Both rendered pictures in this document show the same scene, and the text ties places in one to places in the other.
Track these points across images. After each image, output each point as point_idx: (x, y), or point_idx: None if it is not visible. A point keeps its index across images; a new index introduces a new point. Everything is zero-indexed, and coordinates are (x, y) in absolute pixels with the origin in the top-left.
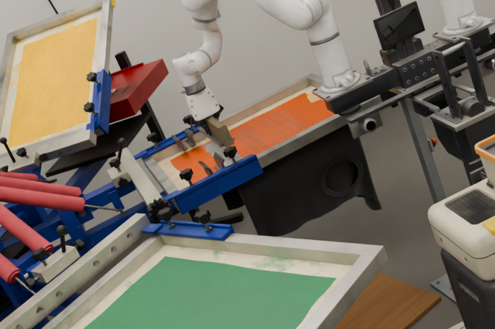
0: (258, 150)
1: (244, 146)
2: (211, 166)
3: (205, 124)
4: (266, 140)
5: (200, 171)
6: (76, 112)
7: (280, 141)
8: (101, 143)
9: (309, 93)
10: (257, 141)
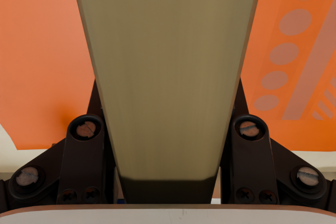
0: (261, 112)
1: (265, 29)
2: (79, 57)
3: (114, 171)
4: (334, 75)
5: (24, 46)
6: None
7: (335, 125)
8: None
9: None
10: (323, 42)
